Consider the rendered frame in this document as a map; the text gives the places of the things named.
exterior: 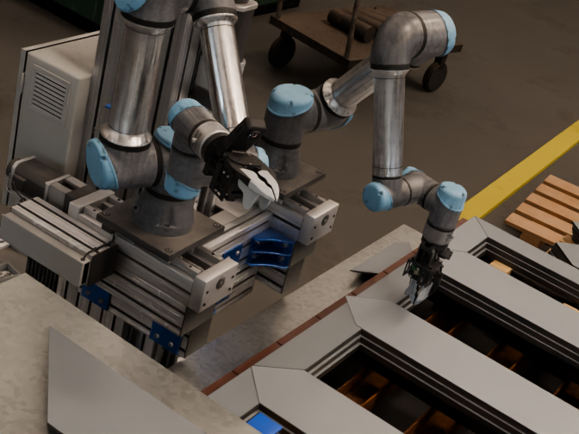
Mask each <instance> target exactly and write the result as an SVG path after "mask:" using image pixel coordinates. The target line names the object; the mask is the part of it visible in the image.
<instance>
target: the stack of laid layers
mask: <svg viewBox="0 0 579 434"><path fill-rule="evenodd" d="M468 253H469V254H471V255H472V256H474V257H477V258H480V257H481V256H483V255H484V254H485V255H487V256H489V257H492V258H493V259H495V260H496V261H498V262H500V263H502V264H505V265H506V266H508V267H509V268H511V269H513V270H516V271H518V272H520V273H521V274H522V275H524V276H527V277H529V278H531V279H533V280H534V281H535V282H538V283H540V284H542V285H544V286H546V287H547V288H549V289H551V290H553V291H555V292H557V293H559V294H560V295H562V296H564V297H566V298H568V299H570V300H572V301H574V302H575V303H577V304H579V285H578V284H576V283H574V282H572V281H571V280H569V279H567V278H565V277H563V276H560V275H559V274H557V273H556V272H554V271H552V270H549V269H547V268H546V267H544V266H542V265H540V264H539V263H536V262H534V261H532V260H531V259H529V258H527V257H524V256H522V255H521V254H519V253H518V252H516V251H513V250H511V249H509V248H507V247H506V246H505V245H502V244H500V243H498V242H496V241H494V240H493V239H490V238H486V239H485V240H484V241H482V242H481V243H480V244H478V245H476V246H475V247H474V248H472V249H471V250H470V251H468ZM436 290H438V291H439V292H440V293H442V294H444V295H446V296H448V297H450V298H452V299H453V300H455V301H457V302H459V303H460V304H462V305H464V306H466V307H467V308H469V309H471V310H473V311H474V312H476V313H479V314H480V315H482V316H483V317H485V318H487V319H489V320H491V321H493V322H494V323H496V324H497V325H499V326H501V327H503V328H505V329H507V330H509V331H510V332H512V333H514V334H515V335H517V336H519V337H521V338H523V339H525V340H526V341H528V342H529V343H531V344H534V345H536V346H537V347H539V348H540V349H542V350H544V351H546V352H548V353H550V354H551V355H553V356H555V357H557V358H558V359H560V360H562V361H564V362H565V363H567V364H569V365H571V366H572V367H574V368H576V369H579V349H578V348H577V347H575V346H574V345H572V344H570V343H568V342H566V341H564V340H562V339H561V338H559V337H557V336H555V335H553V334H552V333H550V332H548V331H546V330H545V329H543V328H541V327H539V326H537V325H535V324H533V323H532V322H530V321H529V320H527V319H524V318H522V317H520V316H519V315H518V314H516V313H513V312H512V311H510V310H508V309H506V308H505V307H503V306H501V305H499V304H497V303H495V302H494V301H492V300H490V299H488V298H487V297H485V296H483V295H481V294H479V293H477V292H476V291H474V290H472V289H470V288H468V287H466V286H464V285H463V284H462V283H460V282H457V281H455V280H454V279H452V278H450V277H449V276H447V275H445V274H444V275H443V276H442V280H441V283H440V285H439V286H438V287H437V288H436V289H435V290H434V291H433V293H434V292H435V291H436ZM430 295H431V294H430ZM430 295H429V296H430ZM427 297H428V296H427ZM397 305H399V306H401V307H403V308H405V309H406V310H408V311H410V310H411V309H413V308H414V307H416V306H417V305H418V304H417V305H413V304H412V303H411V300H410V297H409V295H408V296H407V297H405V298H404V299H403V300H401V301H399V302H398V303H397ZM357 350H360V351H362V352H363V353H364V354H366V355H368V356H369V357H372V358H373V359H375V360H377V361H378V362H380V363H381V364H383V365H384V366H386V367H388V368H389V369H392V370H393V371H395V372H396V373H397V374H399V375H401V376H403V377H404V378H406V379H408V380H409V381H411V382H412V383H414V384H415V385H417V386H419V387H420V388H423V389H424V390H426V391H427V392H428V393H430V394H432V395H434V396H435V397H437V398H439V399H440V400H443V401H444V402H445V403H447V404H448V405H450V406H452V407H454V408H455V409H457V410H459V411H460V412H462V413H463V414H465V415H467V416H468V417H470V418H471V419H474V420H475V421H476V422H478V423H479V424H481V425H483V426H485V427H486V428H488V429H490V430H491V431H493V432H494V433H496V434H537V433H535V432H533V431H531V430H529V429H528V428H526V427H525V426H524V425H521V424H520V423H518V422H516V421H515V420H513V419H511V418H509V417H508V416H507V415H505V414H503V413H502V412H499V411H498V410H496V409H494V408H493V407H492V406H490V405H488V404H486V403H485V402H483V401H481V400H479V399H478V398H477V397H475V396H473V395H472V394H469V393H468V392H466V391H464V390H463V389H462V388H460V387H458V386H456V385H455V384H453V383H451V382H450V381H447V380H446V379H445V378H443V377H442V376H440V375H438V374H436V373H434V372H433V371H431V370H430V369H428V368H426V367H425V366H423V365H421V364H420V363H417V362H416V361H415V360H413V359H412V358H410V357H408V356H406V355H404V354H403V353H401V352H400V351H398V350H396V349H395V348H393V347H391V346H390V345H388V344H386V343H384V342H383V341H382V340H380V339H378V338H376V337H375V336H373V335H371V334H370V333H368V332H367V331H365V330H364V329H362V328H361V330H360V331H359V332H357V333H356V334H354V335H353V336H351V337H350V338H348V339H347V340H346V341H345V342H344V343H342V344H341V345H339V346H338V347H337V348H335V349H334V350H332V351H331V352H329V353H328V354H327V355H325V356H324V357H323V358H322V359H320V360H319V361H318V362H316V363H315V364H313V365H312V366H310V367H309V368H308V369H306V370H305V371H307V372H309V373H310V374H311V375H313V376H314V377H316V378H318V379H320V378H321V377H322V376H324V375H325V374H326V373H328V372H329V371H330V370H332V369H333V368H335V367H336V366H337V365H339V364H340V363H342V362H343V361H344V360H346V359H347V358H348V357H349V356H350V355H352V354H353V353H354V352H356V351H357ZM260 412H261V413H263V414H264V415H265V416H266V417H268V418H269V419H271V420H273V421H274V422H276V423H277V424H279V425H281V426H282V427H283V429H282V430H281V431H280V432H278V434H305V433H304V432H302V431H300V430H299V429H297V428H296V427H295V426H293V425H292V424H290V423H289V422H287V421H286V420H284V419H283V418H281V417H279V416H278V415H276V414H275V413H274V412H272V411H271V410H269V409H268V408H266V407H265V406H263V405H261V404H260V403H259V404H258V405H257V406H255V407H254V408H253V409H252V410H250V411H249V412H247V413H246V414H245V415H243V416H242V417H240V419H242V420H244V421H245V422H248V421H249V420H251V419H252V418H254V417H255V416H256V415H258V414H259V413H260Z"/></svg>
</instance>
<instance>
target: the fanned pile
mask: <svg viewBox="0 0 579 434"><path fill-rule="evenodd" d="M411 251H413V249H412V247H411V245H410V244H409V242H399V243H398V242H395V243H394V244H392V245H390V246H388V247H387V248H385V249H383V250H382V251H380V252H378V253H377V254H376V255H374V256H372V257H370V258H369V259H367V260H365V261H364V262H362V263H361V264H359V265H358V266H356V267H354V268H353V269H351V270H350V271H352V272H356V273H364V274H372V275H377V274H378V273H380V272H381V271H383V270H385V269H386V268H388V267H389V266H390V265H392V264H394V263H395V262H397V261H398V260H400V259H401V258H403V257H405V256H406V255H407V254H409V253H410V252H411Z"/></svg>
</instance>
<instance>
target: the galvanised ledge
mask: <svg viewBox="0 0 579 434"><path fill-rule="evenodd" d="M421 237H422V233H420V232H418V231H416V230H414V229H413V228H411V227H409V226H407V225H405V224H403V225H402V226H399V227H398V228H396V229H395V230H394V231H392V232H390V233H388V234H387V235H385V236H383V237H382V238H380V239H379V240H377V241H376V242H374V243H372V244H371V245H368V246H367V247H365V248H364V249H363V250H361V251H359V252H357V253H356V254H354V255H352V256H351V257H349V258H347V259H346V260H344V261H343V262H341V263H339V264H337V265H336V266H334V267H332V268H331V269H330V270H328V271H326V272H325V273H323V274H321V275H320V276H317V277H316V278H315V279H313V280H312V281H310V282H308V283H306V284H305V285H303V286H301V287H300V288H298V289H297V290H295V291H294V292H292V293H290V294H288V295H286V296H285V297H283V298H282V299H281V300H279V301H277V302H275V303H274V304H272V305H270V306H269V307H267V308H266V309H264V310H262V311H261V312H259V313H257V314H255V315H254V316H252V317H251V318H250V319H247V320H246V321H244V322H243V323H241V324H239V325H237V326H236V327H234V328H233V329H231V330H230V331H228V332H226V333H224V334H223V335H221V336H219V337H218V338H216V339H215V340H213V341H211V342H210V343H208V344H206V345H204V346H203V347H202V348H200V349H199V350H197V351H195V352H194V353H192V354H191V355H189V356H187V357H186V358H184V359H182V360H180V361H179V362H177V363H175V364H173V365H172V366H170V367H169V368H168V369H169V370H170V371H171V372H172V373H174V374H175V375H177V376H179V377H180V378H181V379H183V380H184V381H186V382H188V383H189V384H190V385H191V386H193V387H194V388H196V389H198V390H199V391H202V390H203V389H204V388H206V387H208V386H209V385H211V384H212V383H214V382H215V381H217V380H219V379H220V378H222V377H223V376H224V375H226V374H227V373H229V372H230V371H233V369H235V368H237V367H238V366H240V365H241V364H242V363H244V362H245V361H247V360H248V359H250V358H251V357H253V356H255V355H256V354H258V353H259V352H260V351H262V350H264V349H265V348H267V347H268V346H270V345H271V344H273V343H275V342H276V341H278V339H280V338H282V337H283V336H285V335H286V334H288V333H289V332H291V331H293V330H294V329H296V328H297V327H298V326H300V325H301V324H303V323H304V322H306V321H307V320H309V319H311V318H312V317H314V316H315V315H316V314H317V313H319V312H321V311H322V310H324V309H326V308H327V307H329V306H331V305H332V304H333V303H334V302H336V301H338V300H339V299H341V298H342V297H344V296H345V295H347V294H349V293H351V292H352V291H353V290H354V289H355V288H357V287H359V286H360V285H362V284H363V283H365V282H367V281H368V280H370V279H371V278H372V277H373V276H375V275H372V274H364V273H356V272H352V271H350V270H351V269H353V268H354V267H356V266H358V265H359V264H361V263H362V262H364V261H365V260H367V259H369V258H370V257H372V256H374V255H376V254H377V253H378V252H380V251H382V250H383V249H385V248H387V247H388V246H390V245H392V244H394V243H395V242H398V243H399V242H409V244H410V245H411V247H412V249H413V250H415V249H416V248H418V247H419V246H420V243H421Z"/></svg>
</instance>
